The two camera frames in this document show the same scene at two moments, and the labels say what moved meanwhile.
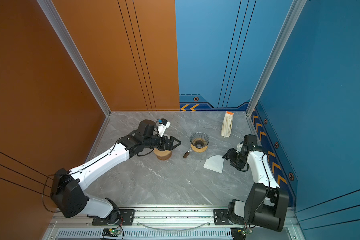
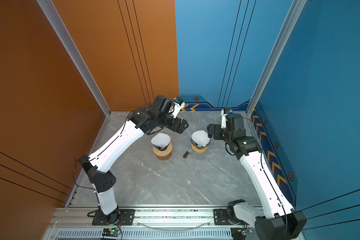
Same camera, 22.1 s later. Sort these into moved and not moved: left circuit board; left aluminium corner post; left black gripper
Moved: left black gripper
Not moved: left aluminium corner post; left circuit board
